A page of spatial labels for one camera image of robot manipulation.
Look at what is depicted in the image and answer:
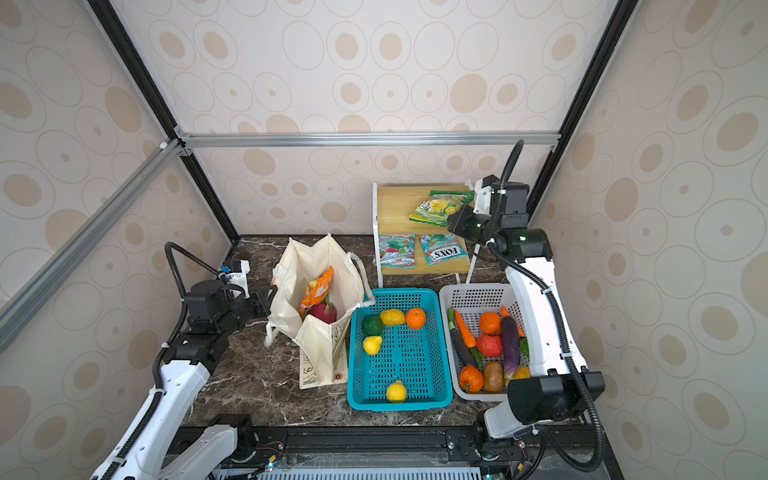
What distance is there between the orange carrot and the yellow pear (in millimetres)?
263

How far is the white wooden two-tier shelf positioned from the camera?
773 mm

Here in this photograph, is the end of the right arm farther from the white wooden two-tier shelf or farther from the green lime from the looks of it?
the green lime

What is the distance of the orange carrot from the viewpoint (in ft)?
2.93

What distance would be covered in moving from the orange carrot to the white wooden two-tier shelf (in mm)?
133
